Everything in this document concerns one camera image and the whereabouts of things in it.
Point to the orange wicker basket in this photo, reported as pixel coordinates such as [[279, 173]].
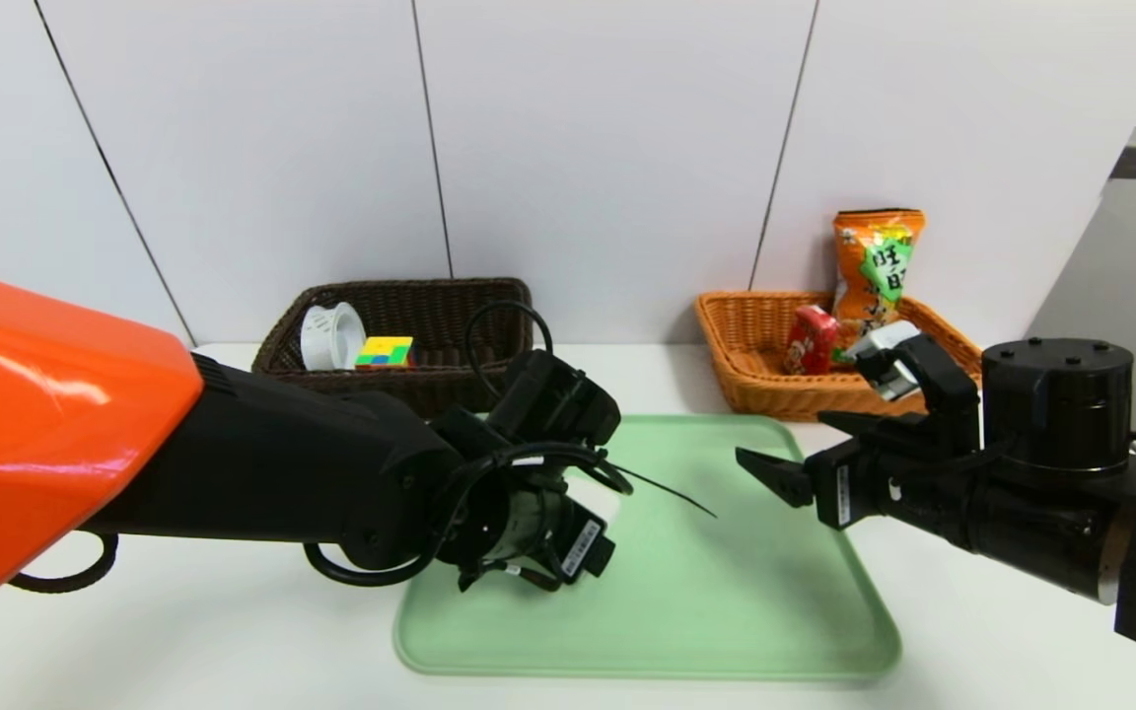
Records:
[[745, 355]]

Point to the orange snack bag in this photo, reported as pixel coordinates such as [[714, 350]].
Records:
[[874, 266]]

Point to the dark wall plate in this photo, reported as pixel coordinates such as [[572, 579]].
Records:
[[1130, 164]]

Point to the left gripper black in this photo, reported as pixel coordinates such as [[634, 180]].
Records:
[[583, 548]]

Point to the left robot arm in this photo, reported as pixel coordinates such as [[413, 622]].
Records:
[[183, 463]]

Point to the white tape roll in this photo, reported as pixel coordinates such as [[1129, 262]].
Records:
[[331, 335]]

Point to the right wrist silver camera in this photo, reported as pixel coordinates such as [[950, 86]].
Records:
[[884, 345]]

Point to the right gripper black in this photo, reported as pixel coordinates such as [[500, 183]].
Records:
[[845, 493]]

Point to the small red snack pack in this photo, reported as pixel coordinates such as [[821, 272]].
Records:
[[810, 340]]

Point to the dark brown wicker basket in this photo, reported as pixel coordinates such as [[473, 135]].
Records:
[[430, 316]]

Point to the multicoloured puzzle cube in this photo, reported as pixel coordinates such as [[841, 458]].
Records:
[[386, 352]]

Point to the green plastic tray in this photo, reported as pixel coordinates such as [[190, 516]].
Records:
[[706, 611]]

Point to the right camera black mount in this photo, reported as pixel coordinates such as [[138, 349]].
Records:
[[948, 390]]

